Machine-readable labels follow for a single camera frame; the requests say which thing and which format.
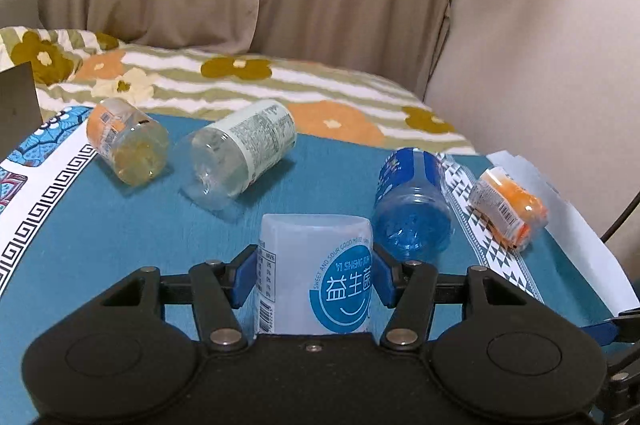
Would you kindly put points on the orange label clear cup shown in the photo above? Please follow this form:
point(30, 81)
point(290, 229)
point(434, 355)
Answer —
point(134, 145)

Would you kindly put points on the white paper sheet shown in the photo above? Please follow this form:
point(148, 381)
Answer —
point(581, 245)

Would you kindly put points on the grey headboard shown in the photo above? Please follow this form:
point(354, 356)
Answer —
point(20, 13)

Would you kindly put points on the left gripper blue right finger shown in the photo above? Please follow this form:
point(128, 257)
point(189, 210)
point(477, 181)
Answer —
point(385, 276)

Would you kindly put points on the orange wrapped clear cup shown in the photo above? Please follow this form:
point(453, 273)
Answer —
point(514, 215)

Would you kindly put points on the floral striped quilt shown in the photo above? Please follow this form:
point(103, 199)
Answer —
point(81, 68)

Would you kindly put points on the blue patterned mat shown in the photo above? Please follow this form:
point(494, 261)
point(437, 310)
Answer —
point(117, 311)

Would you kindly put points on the blue plastic cup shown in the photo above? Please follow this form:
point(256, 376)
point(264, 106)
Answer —
point(411, 219)

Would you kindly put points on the translucent white cup blue logo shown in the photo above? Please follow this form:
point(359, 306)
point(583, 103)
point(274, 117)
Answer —
point(314, 274)

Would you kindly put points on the white green label clear cup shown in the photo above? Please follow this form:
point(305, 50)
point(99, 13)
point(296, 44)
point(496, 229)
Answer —
point(221, 160)

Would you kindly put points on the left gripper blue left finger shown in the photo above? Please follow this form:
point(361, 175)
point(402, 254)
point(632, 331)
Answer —
point(242, 275)

